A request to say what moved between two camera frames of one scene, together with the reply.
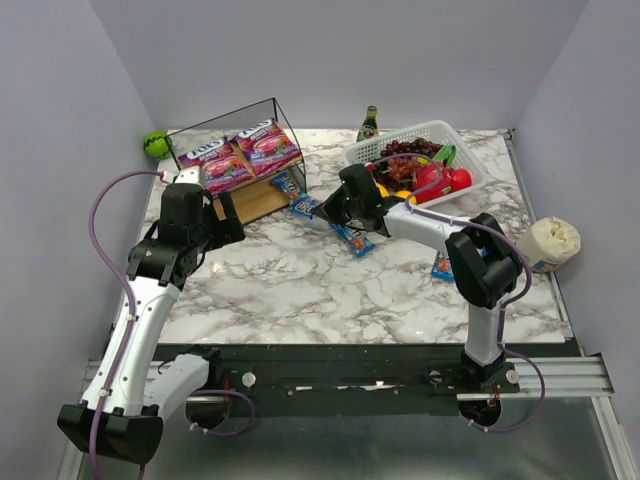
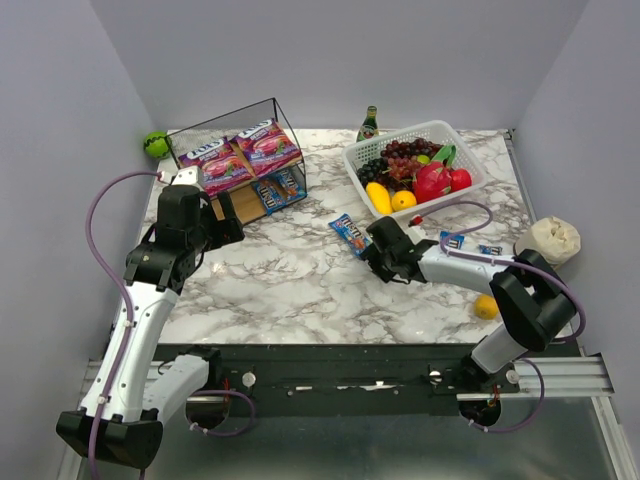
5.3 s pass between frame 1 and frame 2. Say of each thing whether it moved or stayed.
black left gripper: stayed
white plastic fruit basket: stayed
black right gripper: moved
